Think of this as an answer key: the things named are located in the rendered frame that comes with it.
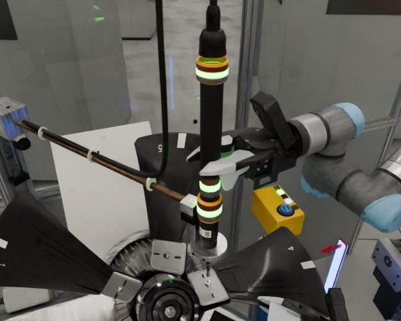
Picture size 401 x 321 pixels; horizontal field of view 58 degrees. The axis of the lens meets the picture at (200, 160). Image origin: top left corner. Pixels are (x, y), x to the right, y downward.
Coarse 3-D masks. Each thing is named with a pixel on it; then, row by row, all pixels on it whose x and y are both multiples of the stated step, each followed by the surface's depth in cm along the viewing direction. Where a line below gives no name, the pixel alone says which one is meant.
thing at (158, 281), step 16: (144, 272) 77; (160, 272) 78; (144, 288) 69; (160, 288) 67; (176, 288) 68; (192, 288) 69; (128, 304) 75; (144, 304) 66; (160, 304) 67; (176, 304) 68; (192, 304) 69; (144, 320) 65; (160, 320) 67; (176, 320) 68; (192, 320) 68
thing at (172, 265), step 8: (160, 240) 76; (152, 248) 77; (160, 248) 76; (168, 248) 75; (176, 248) 74; (184, 248) 72; (152, 256) 77; (160, 256) 76; (184, 256) 72; (152, 264) 76; (160, 264) 75; (168, 264) 74; (176, 264) 73; (184, 264) 72; (168, 272) 74; (176, 272) 72
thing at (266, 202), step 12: (264, 192) 119; (276, 192) 119; (252, 204) 123; (264, 204) 114; (276, 204) 114; (288, 204) 114; (264, 216) 115; (276, 216) 110; (288, 216) 110; (300, 216) 110; (264, 228) 117; (276, 228) 110; (288, 228) 112; (300, 228) 114
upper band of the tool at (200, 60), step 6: (198, 60) 48; (204, 60) 50; (210, 60) 50; (216, 60) 50; (222, 60) 50; (228, 60) 48; (204, 66) 47; (210, 66) 46; (216, 66) 46; (204, 72) 47; (216, 72) 47; (210, 78) 47; (216, 78) 47; (210, 84) 48; (216, 84) 48
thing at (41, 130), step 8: (160, 0) 48; (216, 0) 44; (160, 8) 49; (160, 16) 49; (160, 24) 50; (160, 32) 50; (160, 40) 51; (160, 48) 52; (160, 56) 52; (160, 64) 53; (160, 72) 54; (160, 80) 55; (160, 88) 55; (24, 120) 87; (40, 128) 84; (40, 136) 85; (56, 136) 82; (168, 136) 61; (72, 144) 79; (168, 144) 62; (88, 152) 76; (96, 152) 78; (88, 160) 77; (104, 160) 75; (112, 160) 74; (128, 168) 71; (160, 168) 65; (144, 176) 69; (152, 176) 68
